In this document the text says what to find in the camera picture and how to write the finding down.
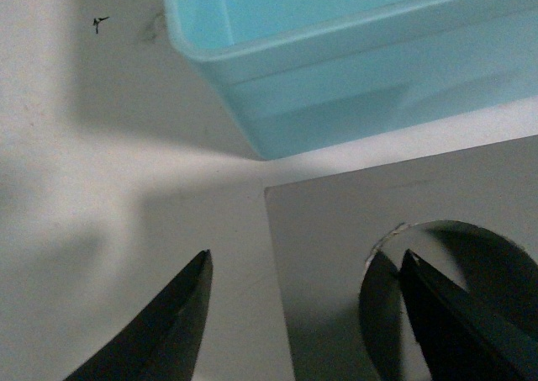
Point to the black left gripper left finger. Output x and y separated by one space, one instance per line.
162 342

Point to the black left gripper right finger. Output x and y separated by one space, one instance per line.
460 337

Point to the blue plastic box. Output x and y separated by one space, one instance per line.
299 75

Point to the gray cube with round hole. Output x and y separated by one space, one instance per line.
339 242

